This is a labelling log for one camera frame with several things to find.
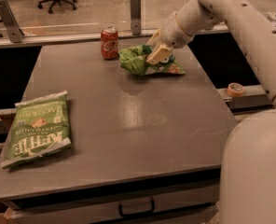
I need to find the black drawer handle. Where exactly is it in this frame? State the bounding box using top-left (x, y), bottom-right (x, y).
top-left (118, 198), bottom-right (156, 218)

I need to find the orange tape roll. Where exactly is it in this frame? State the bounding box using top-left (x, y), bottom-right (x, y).
top-left (227, 82), bottom-right (245, 97)

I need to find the red coke can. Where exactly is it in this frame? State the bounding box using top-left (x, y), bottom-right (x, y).
top-left (101, 26), bottom-right (118, 60)

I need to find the green Kettle jalapeno chip bag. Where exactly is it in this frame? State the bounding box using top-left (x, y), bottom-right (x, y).
top-left (1, 91), bottom-right (72, 169)

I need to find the left metal glass bracket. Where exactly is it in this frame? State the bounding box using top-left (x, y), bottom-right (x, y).
top-left (0, 0), bottom-right (24, 43)

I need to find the grey drawer front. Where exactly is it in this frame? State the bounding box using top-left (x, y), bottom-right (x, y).
top-left (4, 185), bottom-right (219, 224)

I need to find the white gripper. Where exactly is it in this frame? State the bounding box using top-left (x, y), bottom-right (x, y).
top-left (146, 12), bottom-right (194, 64)

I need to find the metal glass rail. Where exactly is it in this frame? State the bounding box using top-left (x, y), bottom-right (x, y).
top-left (0, 19), bottom-right (276, 50)

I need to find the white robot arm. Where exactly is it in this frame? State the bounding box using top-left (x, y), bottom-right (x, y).
top-left (147, 0), bottom-right (276, 224)

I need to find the metal glass bracket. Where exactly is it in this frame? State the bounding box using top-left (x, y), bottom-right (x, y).
top-left (130, 0), bottom-right (141, 35)
top-left (0, 0), bottom-right (24, 43)

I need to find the middle metal glass bracket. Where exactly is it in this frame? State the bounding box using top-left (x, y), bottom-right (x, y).
top-left (130, 0), bottom-right (141, 35)

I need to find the green rice chip bag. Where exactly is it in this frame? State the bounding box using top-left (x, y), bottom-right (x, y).
top-left (118, 45), bottom-right (185, 76)

